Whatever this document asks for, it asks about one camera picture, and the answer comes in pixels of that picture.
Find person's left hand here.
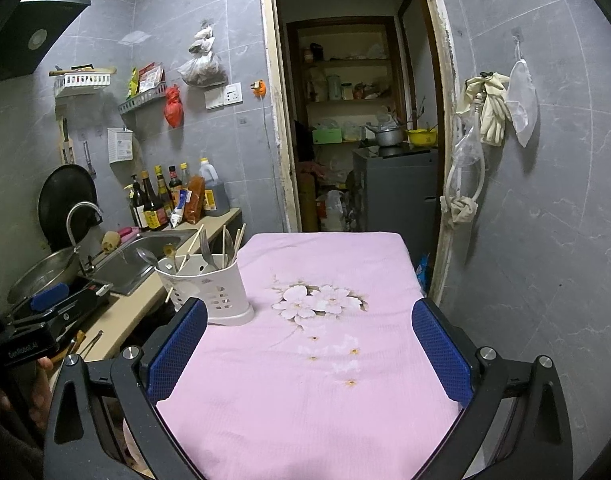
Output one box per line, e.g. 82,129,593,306
28,355,57,431

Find red seasoning packets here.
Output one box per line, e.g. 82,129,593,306
138,62,165,92

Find yellow cap sauce bottle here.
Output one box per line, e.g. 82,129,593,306
153,165,175,218

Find wooden shelf unit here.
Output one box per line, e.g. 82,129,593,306
287,16,403,161

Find white plastic jug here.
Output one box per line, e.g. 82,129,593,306
324,190,346,231

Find yellow bowl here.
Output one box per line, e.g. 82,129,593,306
406,127,439,147

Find grey wall shelf rack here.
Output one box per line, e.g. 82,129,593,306
118,81,167,116

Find steel basin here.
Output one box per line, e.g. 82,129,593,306
6,246,81,306

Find black range hood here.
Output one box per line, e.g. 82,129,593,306
0,0,92,86

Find grey fridge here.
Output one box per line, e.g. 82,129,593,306
352,146,439,268

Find orange seasoning packet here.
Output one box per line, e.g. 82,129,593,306
183,175,206,225

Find wooden rolling pin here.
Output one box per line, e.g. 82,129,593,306
49,66,117,78

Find pink floral tablecloth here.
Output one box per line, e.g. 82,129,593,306
156,231,461,480

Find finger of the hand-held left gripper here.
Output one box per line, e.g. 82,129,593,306
28,282,71,313
40,293,105,344

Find blue white packet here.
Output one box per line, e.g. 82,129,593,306
170,190,191,228

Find beige kitchen counter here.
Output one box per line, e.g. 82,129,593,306
50,207,242,391

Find white plastic utensil holder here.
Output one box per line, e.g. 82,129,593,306
154,252,256,326

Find clear plastic bag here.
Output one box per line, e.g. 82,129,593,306
453,110,486,171

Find black wok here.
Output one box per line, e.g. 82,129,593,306
38,164,99,251

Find metal faucet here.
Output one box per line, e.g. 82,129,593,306
66,201,104,268

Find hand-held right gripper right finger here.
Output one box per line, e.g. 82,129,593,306
410,297,573,480

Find red plastic bag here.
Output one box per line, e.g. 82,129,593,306
164,85,184,128

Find person's left forearm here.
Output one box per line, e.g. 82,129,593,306
0,385,44,480

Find wooden hanging utensil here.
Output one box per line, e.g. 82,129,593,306
58,105,76,165

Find metal cooking pot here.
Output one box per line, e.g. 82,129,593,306
366,122,406,148

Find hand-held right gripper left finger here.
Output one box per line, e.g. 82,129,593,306
43,297,209,480

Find cooking oil jug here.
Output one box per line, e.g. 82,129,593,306
198,157,231,217

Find bunch of metal cutlery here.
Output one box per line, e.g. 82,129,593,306
136,227,236,273

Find stainless steel sink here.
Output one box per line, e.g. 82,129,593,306
83,227,199,297

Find dark sauce bottle red label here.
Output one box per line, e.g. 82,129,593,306
138,170,169,232

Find clear bag of dried goods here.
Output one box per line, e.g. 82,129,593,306
177,22,227,87

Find white wall switch socket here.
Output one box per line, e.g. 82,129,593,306
204,82,244,110

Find white wall basket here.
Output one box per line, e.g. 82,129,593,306
54,73,111,98

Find worn door frame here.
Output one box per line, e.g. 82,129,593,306
258,0,461,306

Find dark pump sauce bottle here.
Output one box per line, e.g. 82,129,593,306
130,175,147,231

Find white wall box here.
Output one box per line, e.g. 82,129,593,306
108,127,135,164

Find cream rubber gloves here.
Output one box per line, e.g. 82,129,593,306
464,72,513,147

